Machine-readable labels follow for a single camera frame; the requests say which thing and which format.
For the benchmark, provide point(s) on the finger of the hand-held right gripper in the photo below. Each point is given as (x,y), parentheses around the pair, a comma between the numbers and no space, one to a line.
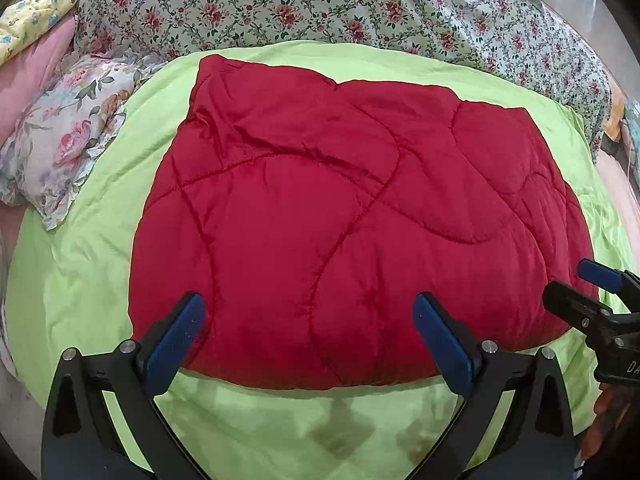
(600,274)
(575,307)

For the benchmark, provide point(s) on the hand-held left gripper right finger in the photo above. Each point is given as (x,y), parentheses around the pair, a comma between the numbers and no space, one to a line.
(445,345)

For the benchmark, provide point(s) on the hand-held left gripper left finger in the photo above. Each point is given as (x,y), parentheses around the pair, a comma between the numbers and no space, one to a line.
(175,340)

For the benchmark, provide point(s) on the red quilted blanket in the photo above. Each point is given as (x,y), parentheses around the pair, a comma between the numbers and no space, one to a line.
(350,235)

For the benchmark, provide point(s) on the person's right hand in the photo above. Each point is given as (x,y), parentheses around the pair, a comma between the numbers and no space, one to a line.
(617,410)

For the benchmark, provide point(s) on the green bed sheet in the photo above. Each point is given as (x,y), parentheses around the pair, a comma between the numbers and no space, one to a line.
(75,285)

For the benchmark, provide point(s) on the orange cloth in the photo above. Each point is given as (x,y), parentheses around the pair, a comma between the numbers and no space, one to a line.
(615,115)

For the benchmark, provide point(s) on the large flower print pillow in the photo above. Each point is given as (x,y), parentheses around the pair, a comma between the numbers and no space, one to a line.
(65,145)

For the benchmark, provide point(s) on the rose print quilt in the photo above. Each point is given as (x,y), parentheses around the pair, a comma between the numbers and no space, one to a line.
(300,5)

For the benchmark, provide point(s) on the yellow floral cloth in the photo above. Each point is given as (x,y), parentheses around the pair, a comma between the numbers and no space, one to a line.
(35,10)

